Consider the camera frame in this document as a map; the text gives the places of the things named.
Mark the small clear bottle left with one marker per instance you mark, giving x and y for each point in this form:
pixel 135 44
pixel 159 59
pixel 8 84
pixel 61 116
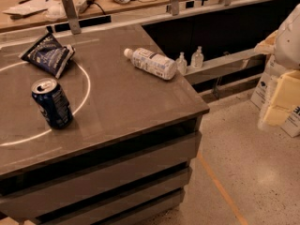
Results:
pixel 182 63

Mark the small clear bottle right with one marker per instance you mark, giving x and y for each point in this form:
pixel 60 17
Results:
pixel 197 58

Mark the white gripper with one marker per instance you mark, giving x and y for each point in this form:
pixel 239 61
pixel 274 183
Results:
pixel 290 42

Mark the dark blue snack bag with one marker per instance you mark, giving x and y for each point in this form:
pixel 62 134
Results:
pixel 48 54

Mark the grey metal shelf ledge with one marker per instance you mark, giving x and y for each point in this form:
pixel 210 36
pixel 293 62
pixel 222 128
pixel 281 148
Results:
pixel 224 65

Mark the grey drawer cabinet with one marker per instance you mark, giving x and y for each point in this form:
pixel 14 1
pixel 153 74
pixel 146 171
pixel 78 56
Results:
pixel 125 156

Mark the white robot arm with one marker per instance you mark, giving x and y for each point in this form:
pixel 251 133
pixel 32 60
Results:
pixel 282 49

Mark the white papers stack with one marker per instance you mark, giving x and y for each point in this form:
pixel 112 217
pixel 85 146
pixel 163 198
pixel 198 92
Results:
pixel 28 7

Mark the small clear bottle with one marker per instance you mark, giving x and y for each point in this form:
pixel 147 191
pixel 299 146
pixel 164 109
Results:
pixel 197 58
pixel 182 63

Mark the blue soda can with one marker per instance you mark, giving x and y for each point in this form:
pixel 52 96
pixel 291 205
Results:
pixel 52 102

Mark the white blue plastic bottle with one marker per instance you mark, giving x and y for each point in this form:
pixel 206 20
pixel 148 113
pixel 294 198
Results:
pixel 152 62

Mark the metal bracket post left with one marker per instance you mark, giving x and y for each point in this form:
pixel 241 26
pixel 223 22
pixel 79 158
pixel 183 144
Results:
pixel 72 17

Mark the black pen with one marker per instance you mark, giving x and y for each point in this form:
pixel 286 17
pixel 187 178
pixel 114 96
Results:
pixel 24 1

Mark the white crumpled cloth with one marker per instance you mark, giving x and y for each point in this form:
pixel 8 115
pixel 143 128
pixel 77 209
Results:
pixel 55 12

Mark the grey power strip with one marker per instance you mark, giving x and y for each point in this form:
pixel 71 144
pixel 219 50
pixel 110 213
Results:
pixel 82 5

